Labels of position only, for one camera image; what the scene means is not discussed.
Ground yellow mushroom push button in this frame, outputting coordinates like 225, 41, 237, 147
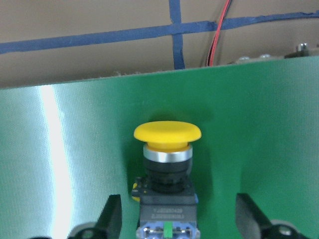
132, 120, 201, 239

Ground red black wire pair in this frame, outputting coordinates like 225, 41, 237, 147
205, 0, 232, 67

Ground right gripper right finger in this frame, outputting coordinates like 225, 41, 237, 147
235, 193, 272, 239

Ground green conveyor belt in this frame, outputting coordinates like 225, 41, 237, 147
0, 57, 319, 239

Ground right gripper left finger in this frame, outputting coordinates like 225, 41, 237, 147
94, 194, 122, 239

